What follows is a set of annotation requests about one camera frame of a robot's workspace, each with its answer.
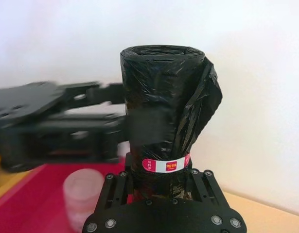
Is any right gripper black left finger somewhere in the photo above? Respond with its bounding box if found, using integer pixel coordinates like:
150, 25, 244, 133
98, 170, 135, 212

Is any yellow plastic bin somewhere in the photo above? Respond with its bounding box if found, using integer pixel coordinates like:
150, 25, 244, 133
0, 155, 40, 195

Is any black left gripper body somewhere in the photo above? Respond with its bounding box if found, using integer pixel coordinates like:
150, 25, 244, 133
0, 82, 74, 173

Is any clear plastic jar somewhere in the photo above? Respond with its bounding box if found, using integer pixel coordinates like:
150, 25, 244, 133
63, 168, 105, 231

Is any black garbage bag roll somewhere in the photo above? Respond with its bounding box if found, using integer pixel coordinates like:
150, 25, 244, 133
120, 44, 224, 202

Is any red plastic bin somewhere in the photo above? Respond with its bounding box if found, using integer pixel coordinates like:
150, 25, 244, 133
0, 162, 127, 233

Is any cream plastic tray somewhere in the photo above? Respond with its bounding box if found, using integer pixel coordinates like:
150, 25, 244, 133
222, 190, 299, 233

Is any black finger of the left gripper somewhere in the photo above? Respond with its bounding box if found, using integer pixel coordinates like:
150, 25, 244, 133
71, 114, 164, 164
64, 82, 127, 106

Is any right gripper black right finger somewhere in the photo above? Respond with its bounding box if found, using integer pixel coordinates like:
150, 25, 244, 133
185, 169, 225, 209

